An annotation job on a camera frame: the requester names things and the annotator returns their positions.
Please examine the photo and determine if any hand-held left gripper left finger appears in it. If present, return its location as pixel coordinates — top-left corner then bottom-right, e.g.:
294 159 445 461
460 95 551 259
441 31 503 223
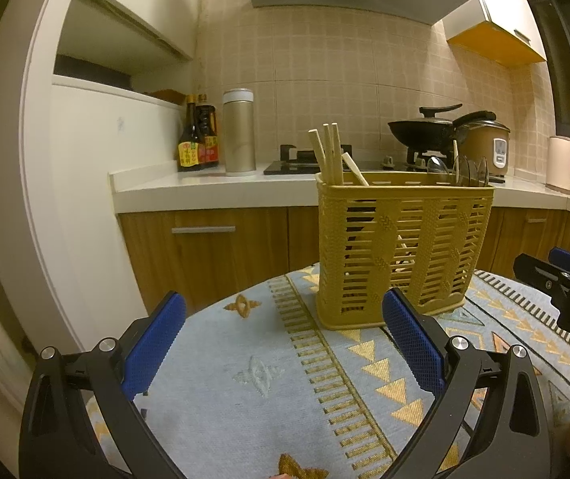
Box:
18 290 188 479

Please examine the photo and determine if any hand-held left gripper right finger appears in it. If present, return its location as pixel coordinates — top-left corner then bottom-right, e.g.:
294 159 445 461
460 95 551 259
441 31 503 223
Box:
382 288 551 479

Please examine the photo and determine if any yellow plastic utensil basket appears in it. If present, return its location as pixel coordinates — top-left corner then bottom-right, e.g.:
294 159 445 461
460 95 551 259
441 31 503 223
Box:
315 170 495 333

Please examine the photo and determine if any white electric kettle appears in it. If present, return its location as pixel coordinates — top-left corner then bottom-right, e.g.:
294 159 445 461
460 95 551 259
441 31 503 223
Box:
546 136 570 191

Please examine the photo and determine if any patterned tablecloth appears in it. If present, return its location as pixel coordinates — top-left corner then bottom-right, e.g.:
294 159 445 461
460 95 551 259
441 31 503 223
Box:
85 264 570 479

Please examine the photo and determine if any gold rice cooker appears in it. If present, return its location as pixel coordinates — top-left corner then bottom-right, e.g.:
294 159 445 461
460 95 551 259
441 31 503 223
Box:
452 111 511 178

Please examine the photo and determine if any black wok with lid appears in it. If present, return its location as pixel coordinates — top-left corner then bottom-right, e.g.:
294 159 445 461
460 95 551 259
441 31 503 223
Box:
388 104 464 150

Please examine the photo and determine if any yellow label soy sauce bottle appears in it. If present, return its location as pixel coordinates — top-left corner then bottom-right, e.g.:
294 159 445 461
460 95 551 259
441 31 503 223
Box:
178 94 206 172

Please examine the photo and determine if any red label sauce bottle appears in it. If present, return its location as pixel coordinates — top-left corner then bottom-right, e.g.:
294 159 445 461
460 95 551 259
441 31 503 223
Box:
196 94 220 169

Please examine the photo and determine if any black gas stove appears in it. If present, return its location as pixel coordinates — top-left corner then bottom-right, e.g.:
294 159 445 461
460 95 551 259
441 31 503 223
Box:
264 144 458 176

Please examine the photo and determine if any steel thermos canister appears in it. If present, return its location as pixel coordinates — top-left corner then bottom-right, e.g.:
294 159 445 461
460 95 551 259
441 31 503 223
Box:
222 89 257 176

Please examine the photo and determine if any brown wooden tray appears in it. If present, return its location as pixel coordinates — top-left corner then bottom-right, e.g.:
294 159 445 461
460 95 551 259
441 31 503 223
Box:
145 89 187 105

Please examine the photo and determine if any silver cabinet handle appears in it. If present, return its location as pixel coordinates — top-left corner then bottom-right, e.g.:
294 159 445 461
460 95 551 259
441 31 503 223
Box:
171 226 236 235

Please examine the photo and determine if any white and orange wall cabinet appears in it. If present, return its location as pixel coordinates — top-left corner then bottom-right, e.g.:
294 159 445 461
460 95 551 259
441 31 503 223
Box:
442 0 549 68

